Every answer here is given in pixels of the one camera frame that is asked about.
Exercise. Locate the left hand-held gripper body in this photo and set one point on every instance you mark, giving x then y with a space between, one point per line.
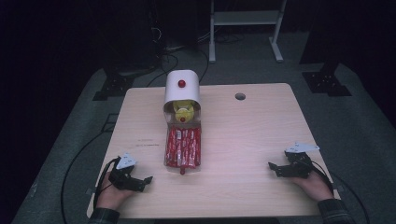
124 179

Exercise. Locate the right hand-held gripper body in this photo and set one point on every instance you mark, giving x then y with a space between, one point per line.
299 165

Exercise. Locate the person's left hand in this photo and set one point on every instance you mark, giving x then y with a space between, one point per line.
113 196

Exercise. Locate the person's right hand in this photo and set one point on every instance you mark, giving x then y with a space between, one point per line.
314 186

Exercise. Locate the row of red snack packets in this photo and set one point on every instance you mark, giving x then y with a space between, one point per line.
183 146

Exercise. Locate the clear drawer with red knob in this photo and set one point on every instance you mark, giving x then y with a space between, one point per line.
168 119

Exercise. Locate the yellow round part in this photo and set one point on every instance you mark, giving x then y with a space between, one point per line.
183 112

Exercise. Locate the grey table grommet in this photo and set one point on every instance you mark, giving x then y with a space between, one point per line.
240 96

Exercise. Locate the white dome-shaped container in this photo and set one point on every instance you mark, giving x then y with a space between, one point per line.
182 90

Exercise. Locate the white metal stand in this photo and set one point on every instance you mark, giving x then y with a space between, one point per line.
246 18

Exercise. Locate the black stand base plate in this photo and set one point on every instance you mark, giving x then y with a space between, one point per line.
325 84
113 87

